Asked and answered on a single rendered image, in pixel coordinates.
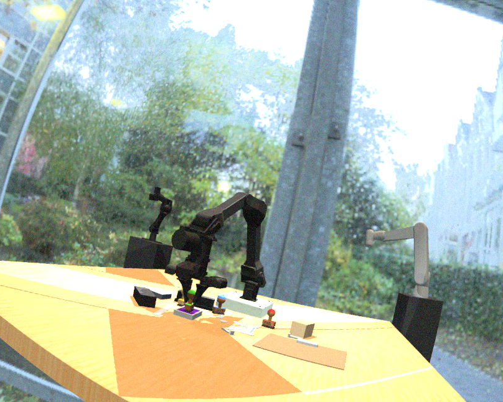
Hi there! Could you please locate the pale yellow box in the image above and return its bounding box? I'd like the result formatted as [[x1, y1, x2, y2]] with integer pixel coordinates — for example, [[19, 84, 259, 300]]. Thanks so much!
[[290, 320, 315, 339]]

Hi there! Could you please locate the red-handled rubber stamp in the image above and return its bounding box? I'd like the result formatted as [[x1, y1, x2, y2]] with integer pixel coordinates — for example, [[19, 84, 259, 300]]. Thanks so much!
[[261, 309, 276, 329]]

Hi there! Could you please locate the yellow rubber stamp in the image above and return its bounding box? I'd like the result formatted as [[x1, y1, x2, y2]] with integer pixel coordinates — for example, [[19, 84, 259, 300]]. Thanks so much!
[[177, 290, 187, 307]]

